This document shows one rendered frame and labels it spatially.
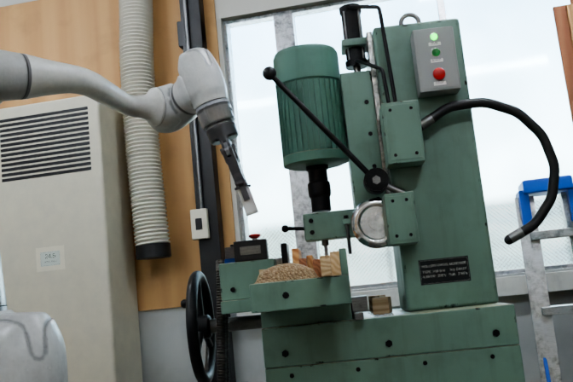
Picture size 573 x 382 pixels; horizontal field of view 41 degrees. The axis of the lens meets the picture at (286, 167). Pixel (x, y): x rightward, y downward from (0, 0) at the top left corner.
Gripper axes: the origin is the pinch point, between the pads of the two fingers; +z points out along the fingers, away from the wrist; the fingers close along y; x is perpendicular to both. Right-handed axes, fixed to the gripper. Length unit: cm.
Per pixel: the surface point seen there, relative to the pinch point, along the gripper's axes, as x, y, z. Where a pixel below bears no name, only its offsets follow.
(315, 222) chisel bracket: -13.6, 8.2, 10.4
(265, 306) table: 2.4, -26.8, 25.8
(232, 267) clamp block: 8.8, -3.7, 14.2
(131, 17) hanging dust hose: 29, 137, -116
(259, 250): 1.2, -3.8, 12.7
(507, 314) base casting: -46, -10, 47
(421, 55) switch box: -53, -5, -17
